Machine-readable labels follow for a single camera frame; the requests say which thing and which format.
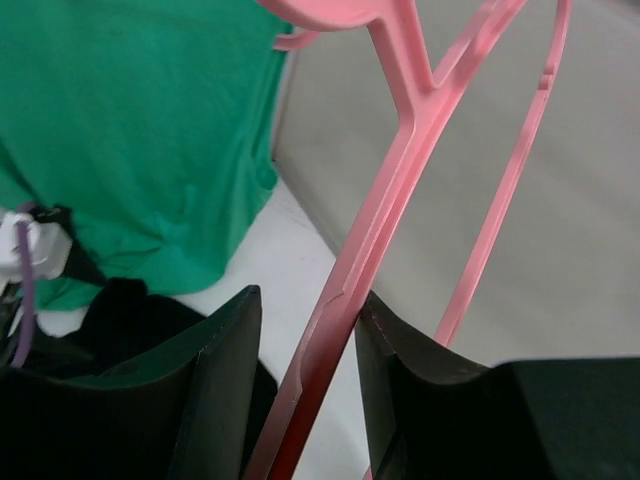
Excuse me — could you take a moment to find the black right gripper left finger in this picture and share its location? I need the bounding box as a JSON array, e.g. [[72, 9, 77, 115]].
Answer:
[[1, 284, 262, 479]]

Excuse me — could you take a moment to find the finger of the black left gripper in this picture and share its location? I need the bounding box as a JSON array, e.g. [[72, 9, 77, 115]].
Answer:
[[34, 204, 106, 286]]

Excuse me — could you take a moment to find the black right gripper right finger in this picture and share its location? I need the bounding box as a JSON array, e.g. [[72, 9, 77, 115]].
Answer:
[[355, 295, 639, 479]]

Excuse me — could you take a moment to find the black t shirt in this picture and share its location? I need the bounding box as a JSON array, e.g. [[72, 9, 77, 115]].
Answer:
[[47, 279, 276, 408]]

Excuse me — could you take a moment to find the green tank top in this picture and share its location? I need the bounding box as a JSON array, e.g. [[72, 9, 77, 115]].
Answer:
[[1, 1, 291, 295]]

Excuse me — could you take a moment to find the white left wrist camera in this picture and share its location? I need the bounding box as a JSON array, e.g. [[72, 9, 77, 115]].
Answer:
[[1, 211, 72, 282]]

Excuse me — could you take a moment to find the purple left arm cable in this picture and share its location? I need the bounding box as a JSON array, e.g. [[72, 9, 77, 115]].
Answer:
[[9, 202, 39, 369]]

